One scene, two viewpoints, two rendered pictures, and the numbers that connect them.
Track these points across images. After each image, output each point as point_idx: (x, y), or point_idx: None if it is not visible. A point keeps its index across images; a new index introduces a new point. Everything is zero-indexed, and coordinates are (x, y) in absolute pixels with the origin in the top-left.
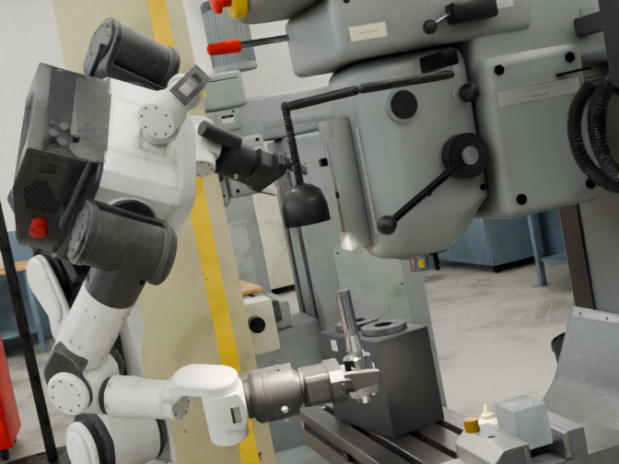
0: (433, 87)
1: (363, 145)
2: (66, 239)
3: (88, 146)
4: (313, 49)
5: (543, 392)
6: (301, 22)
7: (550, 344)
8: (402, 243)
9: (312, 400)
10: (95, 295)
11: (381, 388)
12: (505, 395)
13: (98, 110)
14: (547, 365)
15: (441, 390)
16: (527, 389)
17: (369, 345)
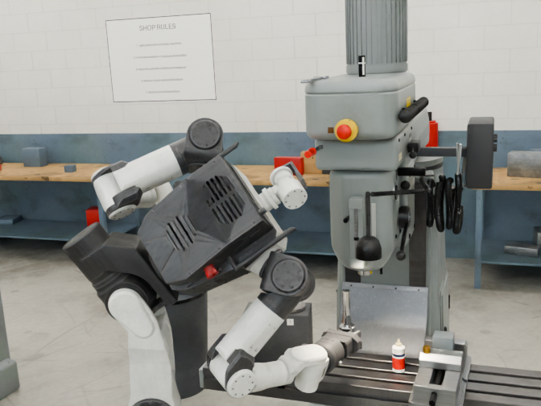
0: (397, 182)
1: (376, 213)
2: (214, 277)
3: (266, 216)
4: (359, 159)
5: (35, 331)
6: (348, 142)
7: (2, 296)
8: (383, 263)
9: (348, 354)
10: (280, 313)
11: (306, 341)
12: (7, 337)
13: (248, 188)
14: (16, 311)
15: (7, 341)
16: (20, 331)
17: (301, 318)
